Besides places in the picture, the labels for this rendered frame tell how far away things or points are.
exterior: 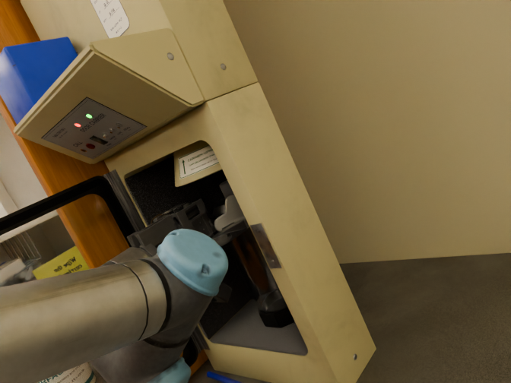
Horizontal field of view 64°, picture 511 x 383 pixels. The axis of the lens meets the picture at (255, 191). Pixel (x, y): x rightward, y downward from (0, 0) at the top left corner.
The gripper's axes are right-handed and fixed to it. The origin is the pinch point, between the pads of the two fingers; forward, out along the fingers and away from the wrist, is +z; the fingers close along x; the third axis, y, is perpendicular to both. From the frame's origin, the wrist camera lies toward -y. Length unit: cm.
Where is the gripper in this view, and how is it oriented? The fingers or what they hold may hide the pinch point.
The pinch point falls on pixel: (241, 216)
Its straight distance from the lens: 72.7
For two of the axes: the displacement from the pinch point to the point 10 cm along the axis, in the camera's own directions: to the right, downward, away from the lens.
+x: -6.7, 1.8, 7.2
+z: 6.1, -4.1, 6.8
